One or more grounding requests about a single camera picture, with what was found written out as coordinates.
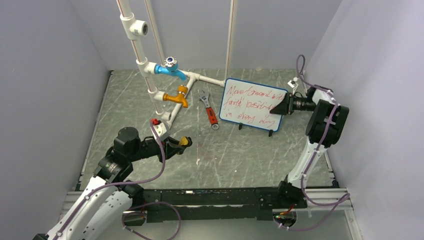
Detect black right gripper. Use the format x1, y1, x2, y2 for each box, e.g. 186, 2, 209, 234
269, 93, 316, 116

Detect yellow black whiteboard eraser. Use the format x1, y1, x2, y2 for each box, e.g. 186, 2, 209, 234
178, 136, 193, 148

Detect blue framed whiteboard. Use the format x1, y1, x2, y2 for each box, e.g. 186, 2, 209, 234
219, 78, 288, 132

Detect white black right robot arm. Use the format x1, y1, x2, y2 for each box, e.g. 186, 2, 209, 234
269, 85, 350, 208

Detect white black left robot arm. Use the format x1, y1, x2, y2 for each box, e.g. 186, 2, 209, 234
34, 121, 193, 240

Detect orange faucet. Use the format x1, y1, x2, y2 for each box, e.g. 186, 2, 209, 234
162, 85, 189, 108

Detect blue faucet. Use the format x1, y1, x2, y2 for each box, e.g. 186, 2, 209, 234
154, 56, 187, 81

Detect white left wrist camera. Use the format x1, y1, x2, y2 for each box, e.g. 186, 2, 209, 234
149, 118, 170, 141

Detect red handled adjustable wrench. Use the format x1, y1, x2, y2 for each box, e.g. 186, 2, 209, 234
197, 89, 219, 130

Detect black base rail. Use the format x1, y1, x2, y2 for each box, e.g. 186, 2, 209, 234
130, 187, 308, 223

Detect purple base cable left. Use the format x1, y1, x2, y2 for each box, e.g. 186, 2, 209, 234
121, 202, 182, 240

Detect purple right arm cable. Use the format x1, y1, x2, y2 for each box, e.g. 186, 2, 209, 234
274, 54, 351, 232

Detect white PVC pipe frame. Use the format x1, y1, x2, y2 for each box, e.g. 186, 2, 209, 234
116, 0, 227, 127

